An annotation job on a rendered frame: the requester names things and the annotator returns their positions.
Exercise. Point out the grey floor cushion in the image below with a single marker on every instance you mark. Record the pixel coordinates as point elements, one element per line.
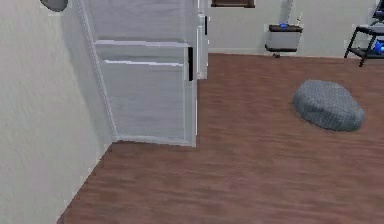
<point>328,106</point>

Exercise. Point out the small blue object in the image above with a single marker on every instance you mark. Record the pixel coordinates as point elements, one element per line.
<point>283,25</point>

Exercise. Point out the white side table dark top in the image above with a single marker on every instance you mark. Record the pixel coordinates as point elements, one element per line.
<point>283,39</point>

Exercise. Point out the black metal shelf stand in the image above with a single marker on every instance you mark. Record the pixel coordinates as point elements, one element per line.
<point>365,43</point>

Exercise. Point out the blue ball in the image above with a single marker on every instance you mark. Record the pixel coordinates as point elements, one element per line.
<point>379,47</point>

